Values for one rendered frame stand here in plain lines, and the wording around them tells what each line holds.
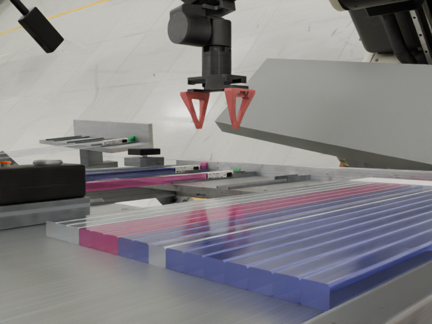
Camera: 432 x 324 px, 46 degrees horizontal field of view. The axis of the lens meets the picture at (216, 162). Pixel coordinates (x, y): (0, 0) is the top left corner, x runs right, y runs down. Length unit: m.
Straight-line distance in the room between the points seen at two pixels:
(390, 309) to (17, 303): 0.15
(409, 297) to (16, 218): 0.30
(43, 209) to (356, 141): 0.71
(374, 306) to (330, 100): 0.97
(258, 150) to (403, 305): 1.94
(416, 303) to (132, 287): 0.12
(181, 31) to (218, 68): 0.10
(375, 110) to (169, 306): 0.88
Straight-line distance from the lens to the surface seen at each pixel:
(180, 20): 0.93
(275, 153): 2.06
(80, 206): 0.44
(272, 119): 1.17
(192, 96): 1.01
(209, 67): 0.96
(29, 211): 0.42
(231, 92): 0.92
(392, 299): 0.20
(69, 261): 0.30
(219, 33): 0.97
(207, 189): 0.69
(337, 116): 1.09
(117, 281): 0.25
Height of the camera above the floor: 1.27
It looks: 35 degrees down
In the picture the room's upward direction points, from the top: 38 degrees counter-clockwise
